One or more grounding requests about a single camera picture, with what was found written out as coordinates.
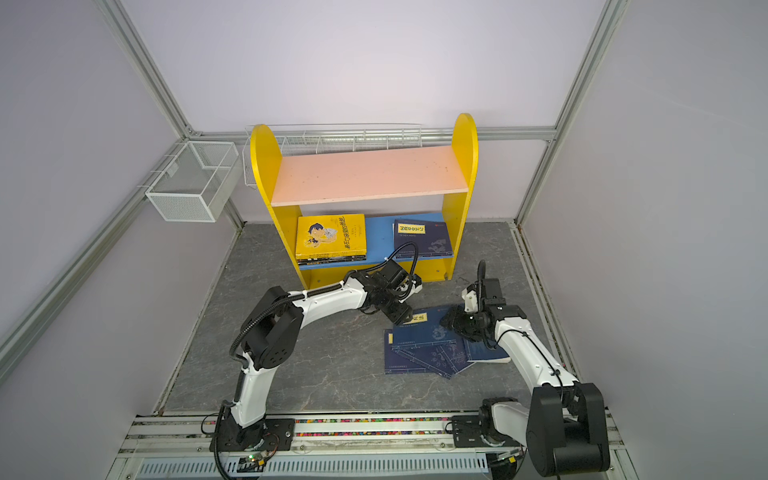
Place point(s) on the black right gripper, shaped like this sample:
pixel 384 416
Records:
pixel 455 321

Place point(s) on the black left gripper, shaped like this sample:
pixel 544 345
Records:
pixel 402 315

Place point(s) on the navy book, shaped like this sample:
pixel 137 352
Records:
pixel 478 352
pixel 431 238
pixel 445 360
pixel 393 363
pixel 424 329

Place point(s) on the yellow cartoon book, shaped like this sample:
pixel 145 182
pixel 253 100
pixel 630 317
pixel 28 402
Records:
pixel 330 237
pixel 330 260

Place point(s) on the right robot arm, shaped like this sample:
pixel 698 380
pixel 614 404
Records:
pixel 564 429

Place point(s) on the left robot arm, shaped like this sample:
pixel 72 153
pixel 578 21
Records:
pixel 268 337

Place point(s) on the navy book bottom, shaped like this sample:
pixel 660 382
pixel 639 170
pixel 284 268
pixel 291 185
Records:
pixel 393 363

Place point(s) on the yellow wooden bookshelf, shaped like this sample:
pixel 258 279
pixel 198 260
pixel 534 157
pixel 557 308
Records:
pixel 288 184

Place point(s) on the white mesh basket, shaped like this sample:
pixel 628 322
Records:
pixel 197 182

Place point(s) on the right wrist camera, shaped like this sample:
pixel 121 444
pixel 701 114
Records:
pixel 470 297

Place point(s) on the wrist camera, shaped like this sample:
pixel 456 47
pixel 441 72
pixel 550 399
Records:
pixel 414 286
pixel 470 297

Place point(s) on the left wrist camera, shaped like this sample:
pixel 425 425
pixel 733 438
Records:
pixel 414 286

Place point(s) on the white wire rack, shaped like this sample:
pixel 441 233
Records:
pixel 315 142

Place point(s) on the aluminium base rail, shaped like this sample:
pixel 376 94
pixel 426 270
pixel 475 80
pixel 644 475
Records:
pixel 439 445

